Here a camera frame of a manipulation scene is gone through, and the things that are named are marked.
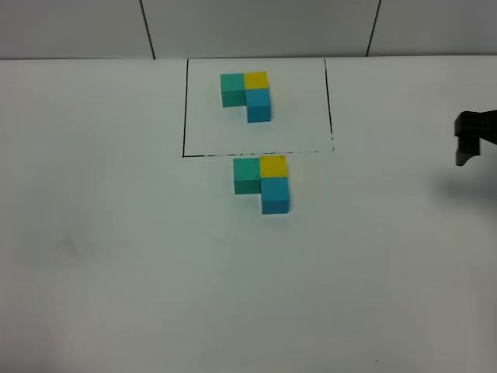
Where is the green template block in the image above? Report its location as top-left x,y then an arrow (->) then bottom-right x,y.
220,73 -> 246,107

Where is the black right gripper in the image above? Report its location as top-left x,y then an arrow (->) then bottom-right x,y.
454,110 -> 497,166

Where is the blue template block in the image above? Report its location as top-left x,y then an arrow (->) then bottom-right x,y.
245,88 -> 272,123

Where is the yellow template block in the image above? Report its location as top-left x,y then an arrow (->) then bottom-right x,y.
243,71 -> 269,90

